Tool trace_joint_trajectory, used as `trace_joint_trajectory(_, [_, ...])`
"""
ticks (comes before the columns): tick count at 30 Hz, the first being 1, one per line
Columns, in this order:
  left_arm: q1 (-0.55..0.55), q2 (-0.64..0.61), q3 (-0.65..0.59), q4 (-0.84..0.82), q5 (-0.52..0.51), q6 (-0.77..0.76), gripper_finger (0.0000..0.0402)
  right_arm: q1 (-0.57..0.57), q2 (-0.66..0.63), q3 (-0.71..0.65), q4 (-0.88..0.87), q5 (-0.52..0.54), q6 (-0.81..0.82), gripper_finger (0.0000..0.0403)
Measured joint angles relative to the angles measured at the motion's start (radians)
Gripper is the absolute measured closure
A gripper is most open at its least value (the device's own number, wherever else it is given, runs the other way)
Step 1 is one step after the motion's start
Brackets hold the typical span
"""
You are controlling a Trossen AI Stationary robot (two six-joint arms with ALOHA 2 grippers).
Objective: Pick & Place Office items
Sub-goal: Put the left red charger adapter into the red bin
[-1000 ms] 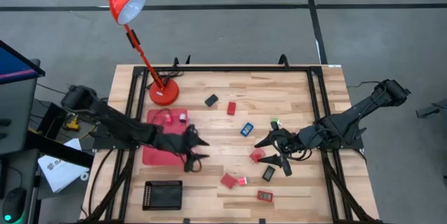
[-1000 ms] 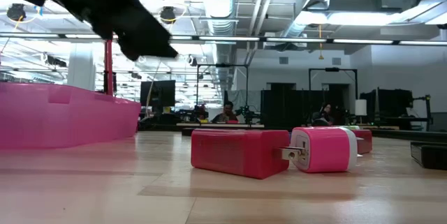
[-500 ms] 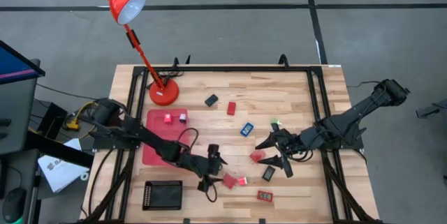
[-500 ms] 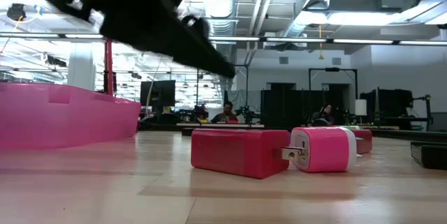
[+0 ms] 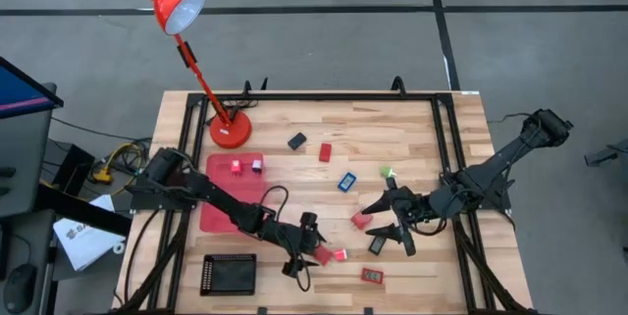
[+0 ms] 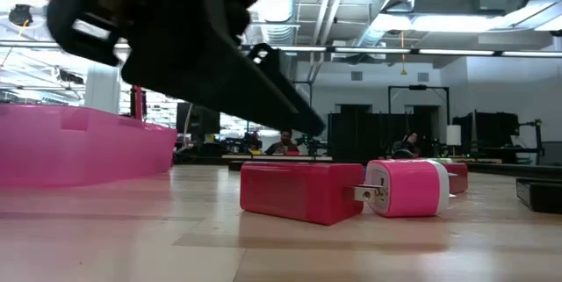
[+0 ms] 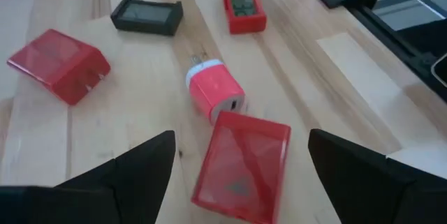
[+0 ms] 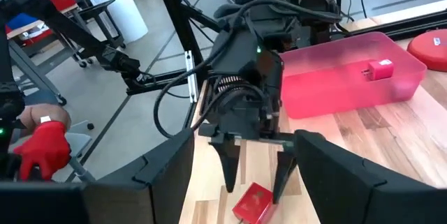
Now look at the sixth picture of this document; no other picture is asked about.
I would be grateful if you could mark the black partition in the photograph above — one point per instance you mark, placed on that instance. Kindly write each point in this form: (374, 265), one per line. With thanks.
(360, 137)

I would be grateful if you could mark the yellow hanging pendant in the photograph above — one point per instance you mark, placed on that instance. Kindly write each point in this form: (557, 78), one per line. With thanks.
(403, 71)

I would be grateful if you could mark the white column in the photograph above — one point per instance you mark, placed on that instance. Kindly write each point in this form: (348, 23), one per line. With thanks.
(102, 93)

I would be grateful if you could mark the red plastic case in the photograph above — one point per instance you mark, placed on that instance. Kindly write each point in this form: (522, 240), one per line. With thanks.
(298, 194)

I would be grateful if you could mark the black equipment rack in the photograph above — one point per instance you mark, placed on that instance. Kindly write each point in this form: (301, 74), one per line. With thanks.
(492, 132)

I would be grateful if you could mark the seated person by partition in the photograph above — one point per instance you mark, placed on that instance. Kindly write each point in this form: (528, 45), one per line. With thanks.
(410, 141)

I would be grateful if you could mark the black digital timer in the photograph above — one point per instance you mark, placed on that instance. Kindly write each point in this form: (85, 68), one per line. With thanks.
(542, 196)

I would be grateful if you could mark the pink white USB charger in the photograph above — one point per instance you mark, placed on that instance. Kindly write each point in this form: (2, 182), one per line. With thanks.
(412, 190)

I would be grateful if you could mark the white rectangular panel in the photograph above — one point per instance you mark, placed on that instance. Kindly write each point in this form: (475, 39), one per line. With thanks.
(453, 135)

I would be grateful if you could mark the black aluminium table frame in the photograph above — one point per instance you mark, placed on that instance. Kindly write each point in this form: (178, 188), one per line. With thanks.
(505, 170)

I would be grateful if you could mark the seated person behind workbench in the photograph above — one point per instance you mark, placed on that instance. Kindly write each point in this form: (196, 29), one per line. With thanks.
(284, 143)

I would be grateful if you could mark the ribbed silver ventilation duct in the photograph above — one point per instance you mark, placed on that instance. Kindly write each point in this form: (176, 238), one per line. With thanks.
(281, 14)

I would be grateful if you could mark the long linear light bar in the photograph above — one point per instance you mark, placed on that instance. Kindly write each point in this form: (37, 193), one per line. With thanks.
(373, 50)

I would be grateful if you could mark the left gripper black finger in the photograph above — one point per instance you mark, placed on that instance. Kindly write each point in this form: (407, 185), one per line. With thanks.
(274, 60)
(211, 75)

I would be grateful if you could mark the black monitor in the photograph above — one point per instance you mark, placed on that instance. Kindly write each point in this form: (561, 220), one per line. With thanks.
(197, 121)

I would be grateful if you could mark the pink plastic tray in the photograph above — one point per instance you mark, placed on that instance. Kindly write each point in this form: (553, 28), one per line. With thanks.
(79, 150)

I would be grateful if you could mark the black gantry frame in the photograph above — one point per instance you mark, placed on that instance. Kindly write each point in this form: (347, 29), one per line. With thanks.
(311, 95)
(417, 87)

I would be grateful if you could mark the small red block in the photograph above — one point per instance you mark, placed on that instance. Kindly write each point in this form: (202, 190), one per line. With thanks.
(458, 178)

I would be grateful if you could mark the light wooden workbench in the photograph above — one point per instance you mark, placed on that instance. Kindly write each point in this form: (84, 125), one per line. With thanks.
(272, 157)

